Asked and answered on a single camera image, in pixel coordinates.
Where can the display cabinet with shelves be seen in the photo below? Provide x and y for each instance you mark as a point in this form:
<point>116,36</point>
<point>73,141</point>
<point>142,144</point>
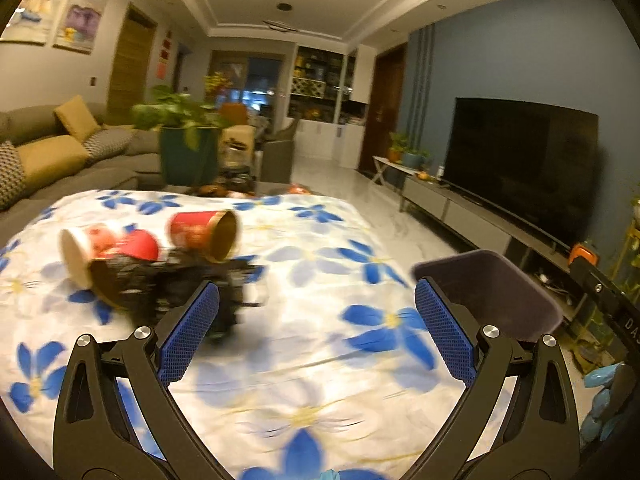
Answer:
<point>329,97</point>

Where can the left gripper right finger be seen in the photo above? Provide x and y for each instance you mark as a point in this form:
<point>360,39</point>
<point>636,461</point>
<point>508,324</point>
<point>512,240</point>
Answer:
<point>516,418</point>

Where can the black plastic bag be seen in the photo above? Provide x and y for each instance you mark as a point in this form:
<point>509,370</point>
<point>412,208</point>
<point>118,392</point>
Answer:
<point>148,290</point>

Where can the grey sectional sofa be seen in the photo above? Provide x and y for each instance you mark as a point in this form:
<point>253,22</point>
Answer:
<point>137,168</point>

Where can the houndstooth cushion far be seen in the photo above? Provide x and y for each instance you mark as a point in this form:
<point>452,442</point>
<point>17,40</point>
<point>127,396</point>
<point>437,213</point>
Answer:
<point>107,143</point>

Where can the wooden door left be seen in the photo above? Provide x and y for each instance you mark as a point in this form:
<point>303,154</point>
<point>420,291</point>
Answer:
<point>130,66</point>

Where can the yellow square cushion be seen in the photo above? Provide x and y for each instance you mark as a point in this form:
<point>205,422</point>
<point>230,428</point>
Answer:
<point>77,119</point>

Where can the houndstooth cushion near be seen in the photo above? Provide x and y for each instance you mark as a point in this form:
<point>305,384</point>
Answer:
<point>12,176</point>

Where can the sailboat painting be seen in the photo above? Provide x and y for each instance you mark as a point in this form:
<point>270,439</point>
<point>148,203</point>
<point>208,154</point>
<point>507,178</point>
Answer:
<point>32,22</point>

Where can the dark grey trash bin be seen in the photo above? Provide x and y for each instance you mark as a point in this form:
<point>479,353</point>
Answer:
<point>495,291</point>

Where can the grey tv cabinet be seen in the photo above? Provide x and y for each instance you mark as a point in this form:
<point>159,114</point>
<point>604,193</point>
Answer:
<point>545,261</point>

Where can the houndstooth cushion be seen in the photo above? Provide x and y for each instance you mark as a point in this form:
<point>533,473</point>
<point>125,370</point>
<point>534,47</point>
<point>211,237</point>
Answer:
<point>12,176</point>
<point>107,143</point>

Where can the grey armchair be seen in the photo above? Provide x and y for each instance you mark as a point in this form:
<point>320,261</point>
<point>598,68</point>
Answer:
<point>277,161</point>

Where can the purple landscape painting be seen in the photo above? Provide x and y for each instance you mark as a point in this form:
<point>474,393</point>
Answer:
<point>79,25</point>

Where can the gold plant stand with vine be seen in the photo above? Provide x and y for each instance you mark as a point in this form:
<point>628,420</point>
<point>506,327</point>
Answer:
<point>625,272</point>

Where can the floral blue white tablecloth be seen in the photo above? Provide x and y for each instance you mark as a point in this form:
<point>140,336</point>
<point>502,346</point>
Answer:
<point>330,367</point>

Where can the potted plant teal pot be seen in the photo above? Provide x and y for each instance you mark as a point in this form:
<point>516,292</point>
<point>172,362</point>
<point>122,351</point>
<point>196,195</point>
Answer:
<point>188,136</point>

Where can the yellow long cushion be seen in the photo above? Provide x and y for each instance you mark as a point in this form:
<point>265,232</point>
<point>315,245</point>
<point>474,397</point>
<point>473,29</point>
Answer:
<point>48,160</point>

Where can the large black television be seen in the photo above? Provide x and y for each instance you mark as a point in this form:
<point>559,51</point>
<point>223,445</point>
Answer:
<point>537,162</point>

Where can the glass teapot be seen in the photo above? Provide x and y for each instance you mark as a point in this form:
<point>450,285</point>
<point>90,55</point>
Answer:
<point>236,155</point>

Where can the orange retro radio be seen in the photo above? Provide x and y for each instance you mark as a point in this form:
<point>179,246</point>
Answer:
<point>583,250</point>

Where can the red gold paper cup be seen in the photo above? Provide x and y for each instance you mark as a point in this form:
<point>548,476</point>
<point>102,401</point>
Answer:
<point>210,234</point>

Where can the white folding side table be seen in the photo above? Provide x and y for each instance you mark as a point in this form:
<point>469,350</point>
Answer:
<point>381,164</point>

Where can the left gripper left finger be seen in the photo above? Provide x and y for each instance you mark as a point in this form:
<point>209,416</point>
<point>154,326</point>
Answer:
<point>93,436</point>

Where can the dark wooden door right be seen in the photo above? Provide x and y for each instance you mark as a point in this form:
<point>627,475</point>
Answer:
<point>384,105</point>

